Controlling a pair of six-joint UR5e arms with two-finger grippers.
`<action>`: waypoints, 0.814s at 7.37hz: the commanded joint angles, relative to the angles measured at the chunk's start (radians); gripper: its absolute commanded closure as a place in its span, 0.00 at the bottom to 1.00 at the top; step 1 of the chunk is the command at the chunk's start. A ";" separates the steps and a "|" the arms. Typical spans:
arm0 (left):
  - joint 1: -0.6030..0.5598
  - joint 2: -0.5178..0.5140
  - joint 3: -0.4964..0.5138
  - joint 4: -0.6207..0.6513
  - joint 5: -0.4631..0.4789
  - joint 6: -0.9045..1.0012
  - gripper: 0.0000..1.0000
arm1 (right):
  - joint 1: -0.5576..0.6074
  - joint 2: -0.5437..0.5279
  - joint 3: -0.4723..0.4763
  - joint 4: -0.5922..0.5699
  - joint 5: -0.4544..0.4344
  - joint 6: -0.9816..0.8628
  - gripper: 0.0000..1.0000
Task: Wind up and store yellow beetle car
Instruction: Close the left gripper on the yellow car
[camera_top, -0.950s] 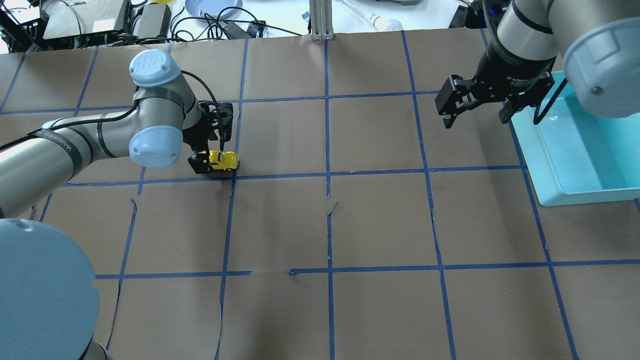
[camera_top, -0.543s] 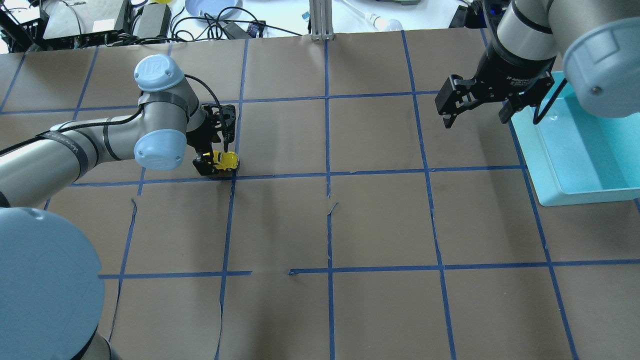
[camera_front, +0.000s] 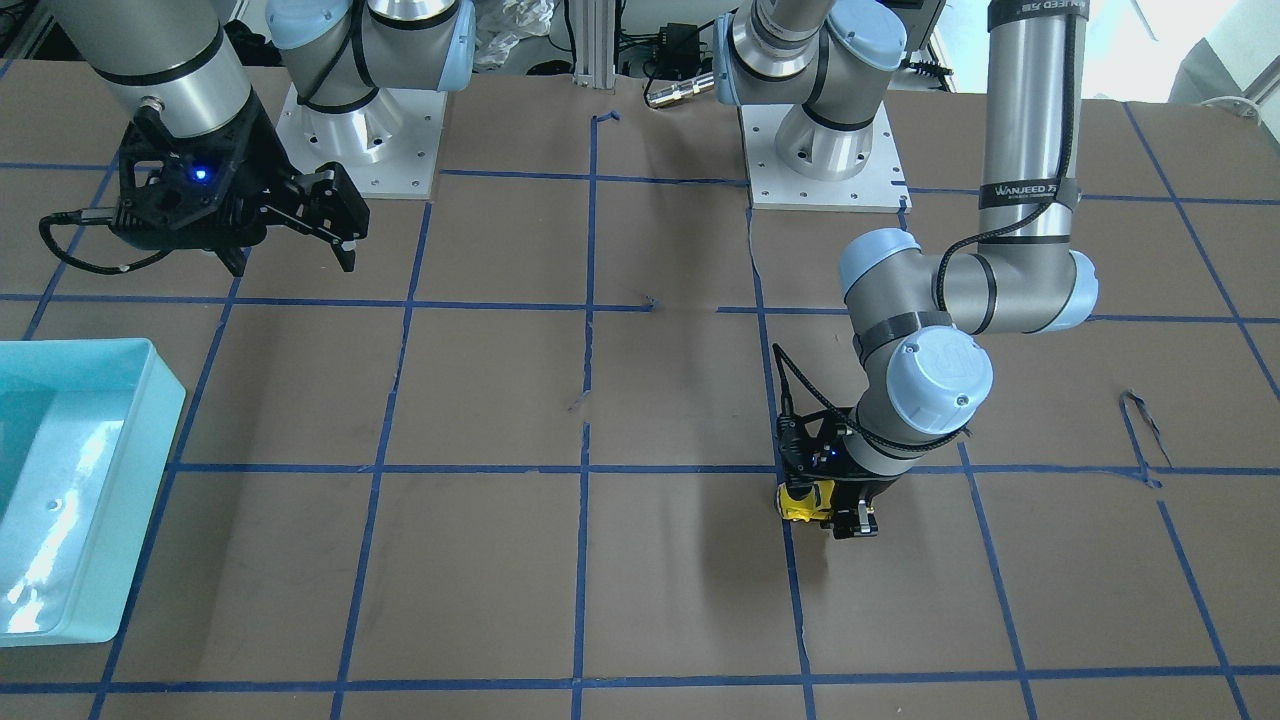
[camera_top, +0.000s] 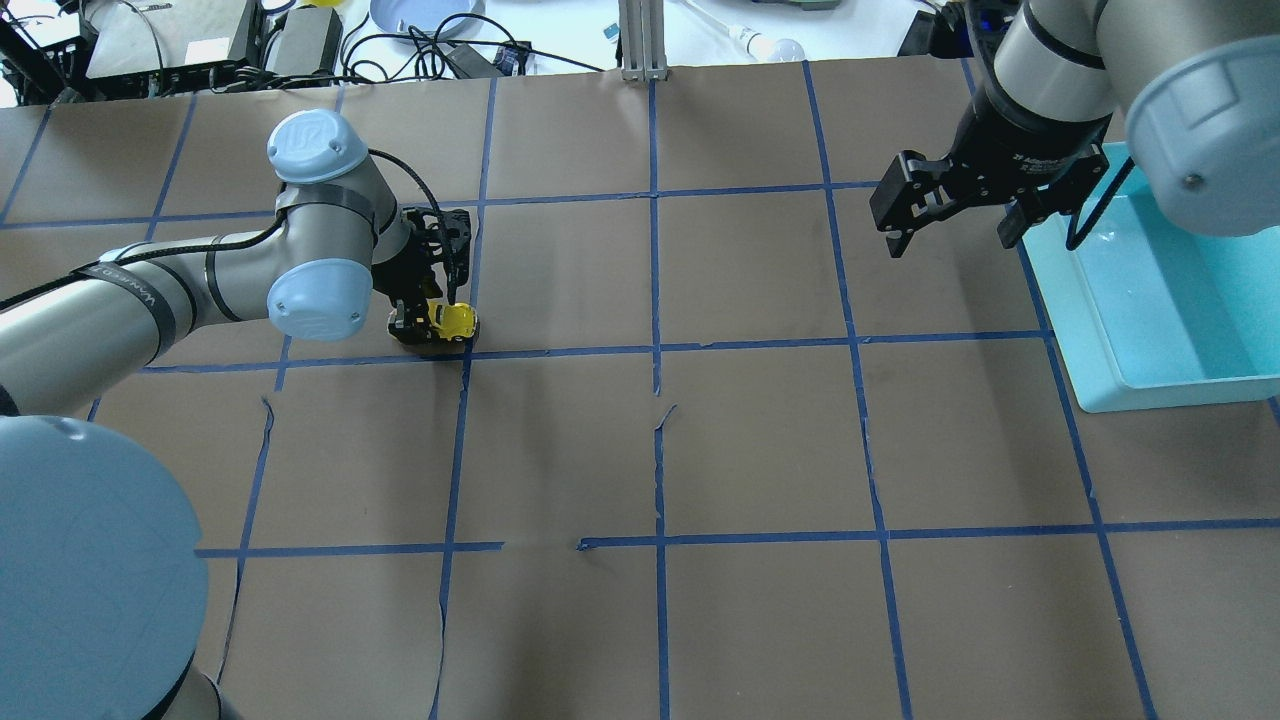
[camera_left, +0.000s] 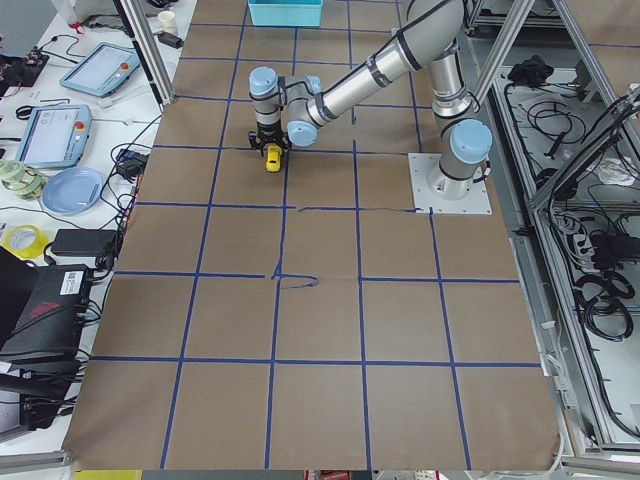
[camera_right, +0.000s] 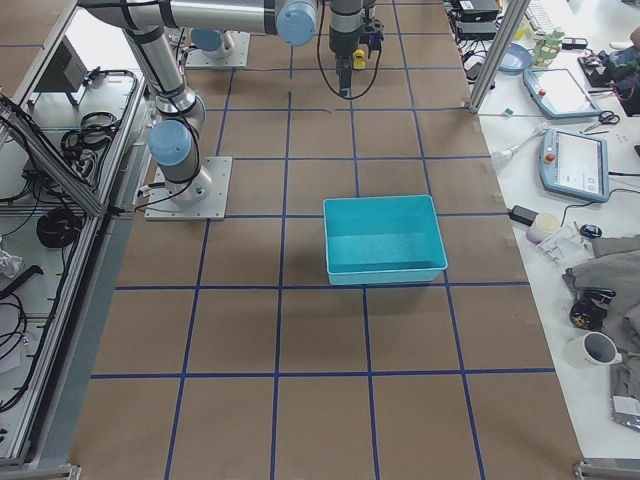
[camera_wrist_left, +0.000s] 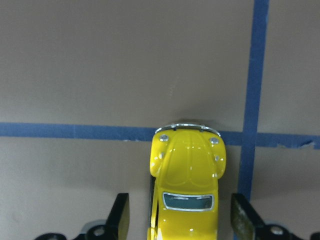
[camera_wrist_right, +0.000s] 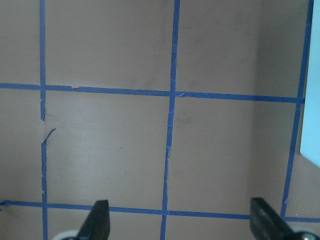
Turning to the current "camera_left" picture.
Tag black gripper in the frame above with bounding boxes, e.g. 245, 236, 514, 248
248, 130, 291, 157

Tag yellow beetle toy car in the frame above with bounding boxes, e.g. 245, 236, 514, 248
265, 145, 283, 173

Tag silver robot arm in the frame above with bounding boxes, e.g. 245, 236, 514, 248
248, 0, 493, 201

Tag light blue plastic bin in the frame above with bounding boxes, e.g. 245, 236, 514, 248
248, 0, 324, 27

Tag black small adapter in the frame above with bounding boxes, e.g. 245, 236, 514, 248
157, 31, 184, 49

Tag white paper cup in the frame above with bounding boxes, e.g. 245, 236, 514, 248
157, 10, 178, 36

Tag brown paper table cover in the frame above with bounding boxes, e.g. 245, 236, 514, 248
64, 1, 559, 472

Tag upper blue teach pendant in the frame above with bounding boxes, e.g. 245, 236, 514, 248
59, 42, 140, 98

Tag blue teach pendant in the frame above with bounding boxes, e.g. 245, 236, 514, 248
16, 105, 93, 169
59, 42, 140, 98

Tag light blue plate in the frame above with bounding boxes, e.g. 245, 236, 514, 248
41, 167, 103, 215

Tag lower blue teach pendant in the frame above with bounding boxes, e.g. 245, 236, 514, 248
16, 105, 93, 169

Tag black power adapter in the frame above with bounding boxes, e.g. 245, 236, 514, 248
50, 229, 116, 257

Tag green tape rolls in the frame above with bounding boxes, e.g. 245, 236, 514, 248
1, 160, 46, 200

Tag yellow tape roll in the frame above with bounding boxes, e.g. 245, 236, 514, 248
1, 225, 49, 260

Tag black computer box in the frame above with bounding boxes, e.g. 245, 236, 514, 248
1, 249, 93, 364

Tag aluminium frame post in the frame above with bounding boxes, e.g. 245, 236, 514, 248
113, 0, 175, 106

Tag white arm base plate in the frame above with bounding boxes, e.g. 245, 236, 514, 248
408, 153, 492, 215

